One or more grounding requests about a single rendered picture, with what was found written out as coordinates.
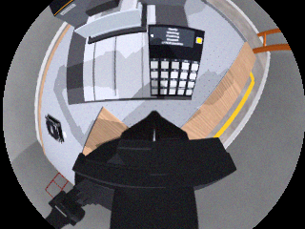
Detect black rectangular pad with white corner marks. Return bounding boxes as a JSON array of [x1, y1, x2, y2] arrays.
[[45, 115, 64, 144]]

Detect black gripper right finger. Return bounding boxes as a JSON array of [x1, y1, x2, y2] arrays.
[[154, 111, 189, 141]]

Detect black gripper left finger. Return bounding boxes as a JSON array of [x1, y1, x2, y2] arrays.
[[119, 111, 154, 141]]

